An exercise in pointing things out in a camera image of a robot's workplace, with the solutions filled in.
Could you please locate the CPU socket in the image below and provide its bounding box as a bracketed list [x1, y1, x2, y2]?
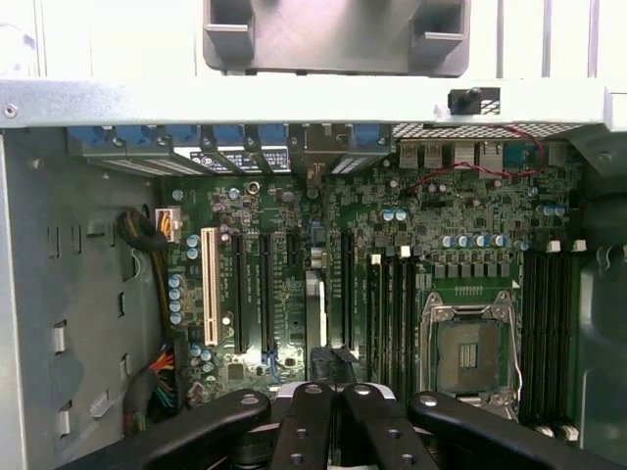
[419, 287, 522, 408]

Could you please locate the black RAM slot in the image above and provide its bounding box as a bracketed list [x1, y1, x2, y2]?
[521, 247, 535, 422]
[561, 244, 577, 432]
[395, 254, 407, 388]
[407, 254, 418, 388]
[383, 254, 395, 381]
[548, 244, 562, 427]
[535, 247, 549, 425]

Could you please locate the long black expansion slot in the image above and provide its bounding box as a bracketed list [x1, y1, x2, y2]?
[261, 234, 277, 355]
[233, 234, 249, 355]
[342, 229, 358, 357]

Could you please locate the white expansion slot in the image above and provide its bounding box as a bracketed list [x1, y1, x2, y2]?
[201, 226, 219, 348]

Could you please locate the green motherboard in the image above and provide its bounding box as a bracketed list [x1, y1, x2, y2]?
[158, 140, 588, 443]

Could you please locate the white power connector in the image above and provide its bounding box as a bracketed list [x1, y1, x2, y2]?
[155, 207, 182, 244]

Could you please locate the open grey PC case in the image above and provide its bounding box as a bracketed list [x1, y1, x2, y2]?
[0, 76, 627, 470]

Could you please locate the black label sticker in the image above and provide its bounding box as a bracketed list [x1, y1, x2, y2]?
[188, 148, 289, 173]

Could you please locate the grey parts rack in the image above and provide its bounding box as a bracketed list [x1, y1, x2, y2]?
[201, 0, 473, 79]

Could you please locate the coloured power wire bundle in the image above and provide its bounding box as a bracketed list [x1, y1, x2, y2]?
[121, 341, 178, 441]

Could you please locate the wire locking lever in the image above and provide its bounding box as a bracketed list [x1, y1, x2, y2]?
[506, 293, 523, 394]

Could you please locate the black braided power cable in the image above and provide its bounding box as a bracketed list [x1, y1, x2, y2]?
[116, 207, 170, 340]

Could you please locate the red black twisted wire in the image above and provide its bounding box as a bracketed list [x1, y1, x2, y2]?
[400, 123, 548, 196]

